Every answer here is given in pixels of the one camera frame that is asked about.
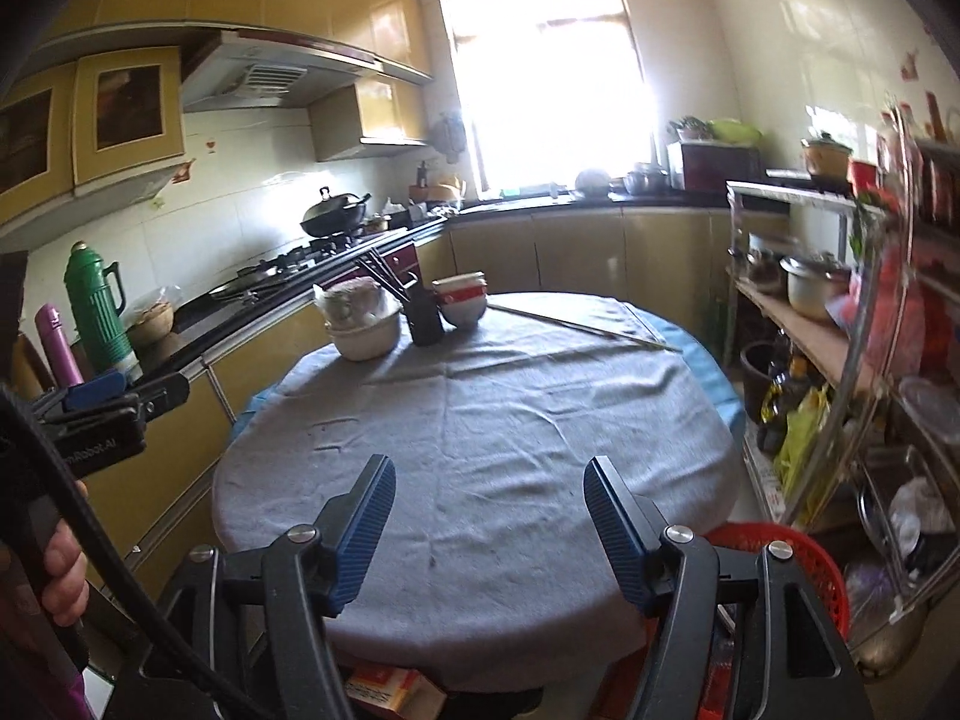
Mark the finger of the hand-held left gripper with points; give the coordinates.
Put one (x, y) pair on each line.
(94, 388)
(161, 394)

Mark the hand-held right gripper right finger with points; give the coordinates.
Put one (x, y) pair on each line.
(611, 532)

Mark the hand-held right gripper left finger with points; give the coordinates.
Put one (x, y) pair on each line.
(367, 532)

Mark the yellow cardboard box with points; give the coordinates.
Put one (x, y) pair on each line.
(390, 686)

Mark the red mesh basket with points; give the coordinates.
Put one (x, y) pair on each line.
(795, 562)

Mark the person's left hand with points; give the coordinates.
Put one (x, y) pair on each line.
(64, 570)

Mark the purple bottle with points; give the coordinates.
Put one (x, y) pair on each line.
(56, 349)

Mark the dark brown bottle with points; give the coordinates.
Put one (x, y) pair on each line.
(26, 371)

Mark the green thermos jug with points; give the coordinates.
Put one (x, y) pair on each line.
(97, 315)

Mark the flat pan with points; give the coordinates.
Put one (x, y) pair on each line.
(240, 286)

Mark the grey tablecloth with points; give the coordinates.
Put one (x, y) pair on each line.
(487, 427)

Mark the blue under cloth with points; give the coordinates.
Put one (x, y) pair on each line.
(712, 390)

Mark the gas stove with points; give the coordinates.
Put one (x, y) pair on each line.
(300, 262)

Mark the cooking oil bottle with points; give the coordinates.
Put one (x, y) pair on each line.
(772, 405)

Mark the long wooden stick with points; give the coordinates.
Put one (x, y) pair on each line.
(585, 326)

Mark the yellow plastic bag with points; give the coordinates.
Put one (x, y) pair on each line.
(802, 435)

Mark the black bucket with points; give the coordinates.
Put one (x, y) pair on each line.
(757, 371)

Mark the black wok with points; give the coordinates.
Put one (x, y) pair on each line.
(334, 219)

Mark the stack of red white bowls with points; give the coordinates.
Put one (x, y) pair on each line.
(461, 304)

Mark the metal shelf rack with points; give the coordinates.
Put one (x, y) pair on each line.
(810, 341)

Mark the steel bowl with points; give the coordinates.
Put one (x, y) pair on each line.
(885, 637)

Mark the glass lid pot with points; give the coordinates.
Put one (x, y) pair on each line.
(765, 270)

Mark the white plastic bag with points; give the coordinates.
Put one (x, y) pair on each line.
(919, 510)

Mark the large steel pot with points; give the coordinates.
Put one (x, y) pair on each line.
(814, 289)

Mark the range hood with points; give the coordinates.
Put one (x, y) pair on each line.
(262, 75)

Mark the white round container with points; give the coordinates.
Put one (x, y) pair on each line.
(592, 180)

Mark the red plastic bag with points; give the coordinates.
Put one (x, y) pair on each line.
(900, 315)

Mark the dark red microwave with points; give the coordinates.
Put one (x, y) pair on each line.
(716, 166)

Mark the hanging cloth bag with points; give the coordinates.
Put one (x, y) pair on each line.
(452, 139)

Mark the green bag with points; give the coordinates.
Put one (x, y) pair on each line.
(735, 131)

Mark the yellow enamel pot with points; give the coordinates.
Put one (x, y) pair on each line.
(825, 159)

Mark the red cup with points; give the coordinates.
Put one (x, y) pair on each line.
(862, 178)

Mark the window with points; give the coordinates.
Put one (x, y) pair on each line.
(547, 90)

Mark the glass door wall cabinet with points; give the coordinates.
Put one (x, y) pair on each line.
(127, 105)

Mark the small yellow wall cabinet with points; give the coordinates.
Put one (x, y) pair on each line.
(382, 116)

